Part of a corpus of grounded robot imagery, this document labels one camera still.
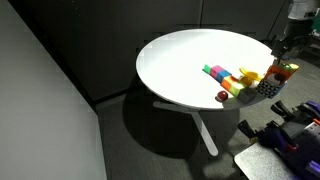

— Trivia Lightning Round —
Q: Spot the black perforated breadboard plate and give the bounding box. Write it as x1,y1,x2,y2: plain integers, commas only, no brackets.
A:
275,122,320,180

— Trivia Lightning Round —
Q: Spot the dark red apple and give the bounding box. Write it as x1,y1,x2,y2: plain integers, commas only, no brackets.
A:
217,91,228,101

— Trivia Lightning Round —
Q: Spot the white table leg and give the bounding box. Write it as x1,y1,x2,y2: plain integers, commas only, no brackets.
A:
153,101,219,156

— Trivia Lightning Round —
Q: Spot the light green block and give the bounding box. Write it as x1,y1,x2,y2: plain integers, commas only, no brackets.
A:
229,81,246,97

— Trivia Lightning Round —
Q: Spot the blue orange clamp left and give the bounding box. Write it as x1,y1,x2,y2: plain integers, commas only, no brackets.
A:
238,120,298,152

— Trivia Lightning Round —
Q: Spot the grey block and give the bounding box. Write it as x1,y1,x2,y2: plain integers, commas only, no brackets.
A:
237,88,257,104

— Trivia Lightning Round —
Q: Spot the pink block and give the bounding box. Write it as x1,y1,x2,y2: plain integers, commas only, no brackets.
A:
210,65,223,78

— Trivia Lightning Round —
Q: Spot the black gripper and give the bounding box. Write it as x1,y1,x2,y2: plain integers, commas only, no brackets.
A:
271,38,308,62

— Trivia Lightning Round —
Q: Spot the blue orange clamp right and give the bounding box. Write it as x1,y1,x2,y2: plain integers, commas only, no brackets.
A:
271,100,320,125

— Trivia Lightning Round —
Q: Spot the yellow banana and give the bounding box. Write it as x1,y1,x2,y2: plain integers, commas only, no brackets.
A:
239,67,263,81

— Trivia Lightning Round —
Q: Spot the orange number six block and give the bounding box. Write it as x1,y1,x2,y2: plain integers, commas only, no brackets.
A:
265,63,299,85

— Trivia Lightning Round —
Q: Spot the patterned picture block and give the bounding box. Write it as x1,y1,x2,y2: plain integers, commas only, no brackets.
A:
255,80,285,99

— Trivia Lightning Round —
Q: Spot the grey metal plate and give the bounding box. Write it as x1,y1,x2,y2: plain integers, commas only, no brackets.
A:
234,143,300,180

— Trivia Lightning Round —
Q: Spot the blue orange clamp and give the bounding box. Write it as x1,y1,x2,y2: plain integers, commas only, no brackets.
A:
271,100,320,125
238,120,298,152

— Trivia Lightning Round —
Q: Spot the round white table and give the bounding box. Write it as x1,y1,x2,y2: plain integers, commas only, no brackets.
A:
136,29,273,110

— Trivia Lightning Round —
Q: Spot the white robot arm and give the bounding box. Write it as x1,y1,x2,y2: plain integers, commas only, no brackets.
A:
271,0,320,64

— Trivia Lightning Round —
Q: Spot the blue block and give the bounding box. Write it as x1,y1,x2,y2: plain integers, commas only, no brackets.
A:
216,70,231,83

